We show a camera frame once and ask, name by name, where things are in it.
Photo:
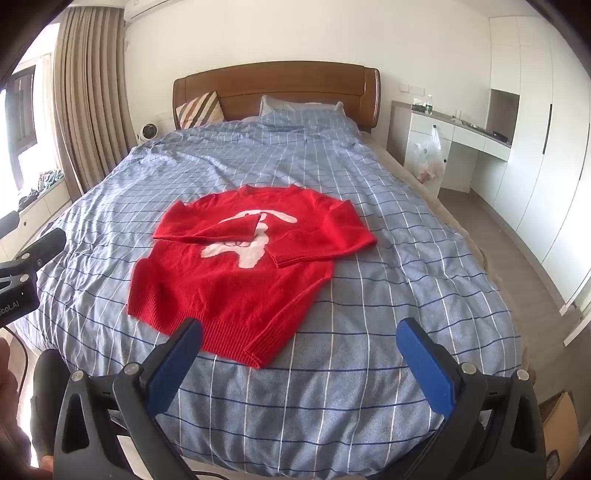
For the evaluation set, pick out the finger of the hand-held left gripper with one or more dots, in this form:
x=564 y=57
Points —
x=44 y=244
x=8 y=222

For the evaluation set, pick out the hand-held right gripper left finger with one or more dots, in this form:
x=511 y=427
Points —
x=178 y=364

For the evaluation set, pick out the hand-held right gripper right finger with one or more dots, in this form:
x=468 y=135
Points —
x=427 y=369

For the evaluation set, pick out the red knitted sweater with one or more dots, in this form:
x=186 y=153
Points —
x=207 y=295

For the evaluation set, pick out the person's left hand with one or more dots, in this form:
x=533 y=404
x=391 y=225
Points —
x=11 y=406

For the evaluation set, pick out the white window bench cabinet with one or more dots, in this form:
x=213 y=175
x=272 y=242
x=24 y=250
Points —
x=41 y=210

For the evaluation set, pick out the pile of clutter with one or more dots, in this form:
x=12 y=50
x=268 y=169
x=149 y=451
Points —
x=41 y=184

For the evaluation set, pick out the dark framed window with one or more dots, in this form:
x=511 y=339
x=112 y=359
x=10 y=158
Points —
x=21 y=120

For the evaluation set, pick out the blue checked blanket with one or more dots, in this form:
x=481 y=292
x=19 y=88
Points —
x=369 y=277

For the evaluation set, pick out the cardboard box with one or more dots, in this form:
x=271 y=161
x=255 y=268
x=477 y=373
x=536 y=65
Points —
x=561 y=429

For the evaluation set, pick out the small white fan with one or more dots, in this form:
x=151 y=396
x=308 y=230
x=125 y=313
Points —
x=147 y=134

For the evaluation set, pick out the beige curtain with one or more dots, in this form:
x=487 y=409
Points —
x=87 y=92

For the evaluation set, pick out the striped cushion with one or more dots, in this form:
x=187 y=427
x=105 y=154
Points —
x=201 y=110

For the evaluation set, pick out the white plastic bag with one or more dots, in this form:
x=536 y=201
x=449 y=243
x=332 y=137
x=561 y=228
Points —
x=429 y=157

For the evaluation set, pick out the white built-in desk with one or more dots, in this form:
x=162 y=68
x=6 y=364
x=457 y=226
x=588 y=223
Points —
x=461 y=152

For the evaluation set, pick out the small black device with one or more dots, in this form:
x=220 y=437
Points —
x=501 y=136

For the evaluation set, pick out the white wardrobe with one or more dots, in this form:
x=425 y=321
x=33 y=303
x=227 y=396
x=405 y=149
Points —
x=535 y=138

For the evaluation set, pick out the white air conditioner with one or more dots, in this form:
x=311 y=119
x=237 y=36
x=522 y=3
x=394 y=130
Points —
x=147 y=8

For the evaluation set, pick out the blue grey pillow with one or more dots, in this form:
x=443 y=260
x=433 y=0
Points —
x=286 y=107

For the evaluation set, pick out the wooden bed headboard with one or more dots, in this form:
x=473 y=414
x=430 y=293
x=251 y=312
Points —
x=277 y=83

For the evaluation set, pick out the white wall switch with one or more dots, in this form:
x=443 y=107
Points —
x=412 y=89

